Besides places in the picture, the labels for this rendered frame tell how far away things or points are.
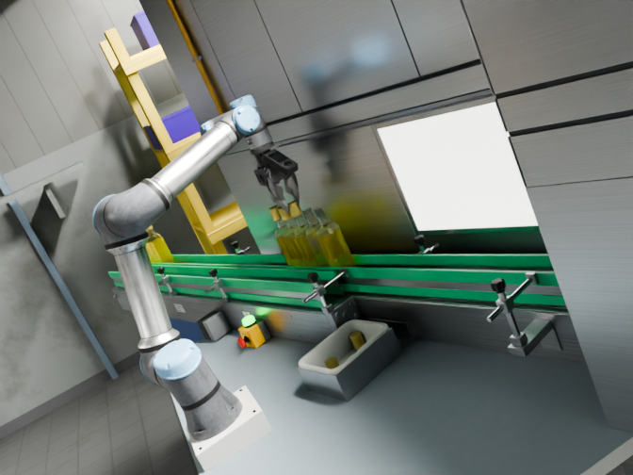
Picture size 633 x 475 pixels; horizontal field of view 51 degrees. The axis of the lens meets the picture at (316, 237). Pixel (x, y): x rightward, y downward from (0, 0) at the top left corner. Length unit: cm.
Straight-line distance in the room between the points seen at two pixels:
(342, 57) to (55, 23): 329
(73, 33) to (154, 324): 332
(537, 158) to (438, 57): 60
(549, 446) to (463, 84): 79
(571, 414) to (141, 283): 108
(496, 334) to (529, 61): 78
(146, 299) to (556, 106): 118
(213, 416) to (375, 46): 102
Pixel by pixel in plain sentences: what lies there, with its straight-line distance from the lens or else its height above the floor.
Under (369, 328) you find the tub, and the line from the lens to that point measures 185.
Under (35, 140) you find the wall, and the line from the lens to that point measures 487.
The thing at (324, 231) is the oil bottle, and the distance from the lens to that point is 194.
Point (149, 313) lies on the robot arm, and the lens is 183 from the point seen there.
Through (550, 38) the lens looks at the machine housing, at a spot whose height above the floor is 146.
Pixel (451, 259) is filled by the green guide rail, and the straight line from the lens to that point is 173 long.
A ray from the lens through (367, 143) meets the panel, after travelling 186.
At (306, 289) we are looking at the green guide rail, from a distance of 196.
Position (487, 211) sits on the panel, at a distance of 170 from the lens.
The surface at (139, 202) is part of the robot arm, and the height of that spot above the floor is 141.
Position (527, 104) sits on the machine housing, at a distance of 107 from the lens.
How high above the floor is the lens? 160
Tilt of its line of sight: 16 degrees down
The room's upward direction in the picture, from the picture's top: 24 degrees counter-clockwise
